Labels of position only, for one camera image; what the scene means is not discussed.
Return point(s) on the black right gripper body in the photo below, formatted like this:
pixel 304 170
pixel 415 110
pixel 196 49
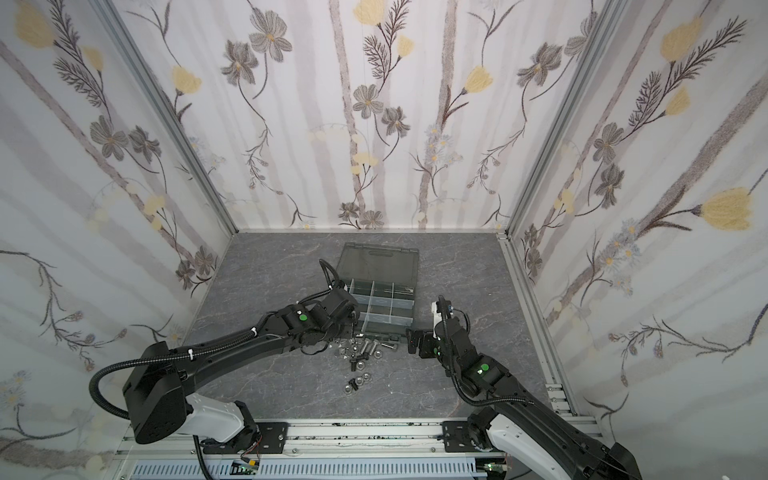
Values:
pixel 429 342

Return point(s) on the clear plastic organizer box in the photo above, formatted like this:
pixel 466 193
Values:
pixel 383 280

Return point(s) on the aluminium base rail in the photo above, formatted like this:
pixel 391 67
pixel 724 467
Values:
pixel 176 458

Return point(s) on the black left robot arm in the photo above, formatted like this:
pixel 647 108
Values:
pixel 158 392

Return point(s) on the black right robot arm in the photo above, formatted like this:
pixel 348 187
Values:
pixel 507 417

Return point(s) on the white slotted cable duct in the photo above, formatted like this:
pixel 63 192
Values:
pixel 349 468

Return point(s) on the silver bolt pile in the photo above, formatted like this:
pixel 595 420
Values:
pixel 357 352

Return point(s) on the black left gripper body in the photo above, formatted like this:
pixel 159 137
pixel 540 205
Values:
pixel 353 318

